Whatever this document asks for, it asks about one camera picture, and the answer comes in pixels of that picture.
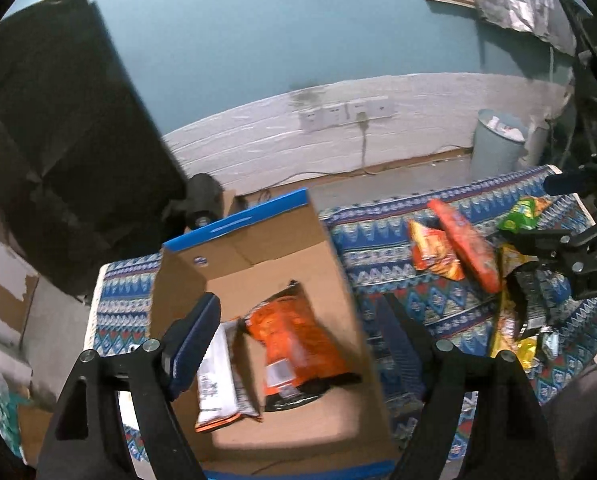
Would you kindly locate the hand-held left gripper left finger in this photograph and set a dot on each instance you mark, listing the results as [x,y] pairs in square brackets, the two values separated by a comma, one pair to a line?
[198,340]

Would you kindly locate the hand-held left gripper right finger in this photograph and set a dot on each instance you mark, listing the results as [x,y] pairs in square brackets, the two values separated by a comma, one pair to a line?
[398,345]

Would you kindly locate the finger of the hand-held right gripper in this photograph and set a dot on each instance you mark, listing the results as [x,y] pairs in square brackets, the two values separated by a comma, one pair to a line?
[533,244]
[563,183]

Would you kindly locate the green snack bag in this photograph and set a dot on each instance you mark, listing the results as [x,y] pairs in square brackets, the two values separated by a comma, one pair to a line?
[521,215]

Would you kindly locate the white snack packet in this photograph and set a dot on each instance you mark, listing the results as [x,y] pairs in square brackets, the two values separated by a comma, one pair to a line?
[218,380]

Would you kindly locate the long orange-red packet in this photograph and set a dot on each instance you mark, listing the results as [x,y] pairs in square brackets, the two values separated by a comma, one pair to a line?
[471,247]

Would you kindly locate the yellow snack bag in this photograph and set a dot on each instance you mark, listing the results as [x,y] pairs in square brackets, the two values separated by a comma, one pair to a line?
[502,332]

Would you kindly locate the large orange snack bag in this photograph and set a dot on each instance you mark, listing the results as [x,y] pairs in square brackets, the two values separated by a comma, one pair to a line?
[293,340]

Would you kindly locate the small orange chip bag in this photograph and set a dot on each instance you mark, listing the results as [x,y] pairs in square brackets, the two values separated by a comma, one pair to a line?
[433,252]

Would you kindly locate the small yellow-green packet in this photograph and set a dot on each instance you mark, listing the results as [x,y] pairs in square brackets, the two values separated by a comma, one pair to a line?
[526,352]

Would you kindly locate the cardboard box with blue rim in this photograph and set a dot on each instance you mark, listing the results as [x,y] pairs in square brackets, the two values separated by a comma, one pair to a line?
[278,255]

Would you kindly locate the grey trash bin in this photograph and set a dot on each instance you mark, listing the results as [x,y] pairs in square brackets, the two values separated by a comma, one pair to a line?
[493,152]

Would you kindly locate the blue patterned cloth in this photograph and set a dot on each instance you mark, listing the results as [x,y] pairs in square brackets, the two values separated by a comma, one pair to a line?
[393,255]

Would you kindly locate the black cylindrical device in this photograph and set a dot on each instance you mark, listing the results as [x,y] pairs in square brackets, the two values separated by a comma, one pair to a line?
[203,200]

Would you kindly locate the silver foil sheet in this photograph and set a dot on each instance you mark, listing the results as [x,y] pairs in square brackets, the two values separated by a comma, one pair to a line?
[523,0]

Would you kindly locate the flat cardboard piece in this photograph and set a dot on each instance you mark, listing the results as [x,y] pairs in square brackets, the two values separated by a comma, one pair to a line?
[33,430]

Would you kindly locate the large black panel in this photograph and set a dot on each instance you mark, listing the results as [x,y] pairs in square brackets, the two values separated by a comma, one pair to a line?
[68,150]

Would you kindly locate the white wall socket panel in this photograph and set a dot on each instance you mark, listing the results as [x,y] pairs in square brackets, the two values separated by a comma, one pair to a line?
[328,116]

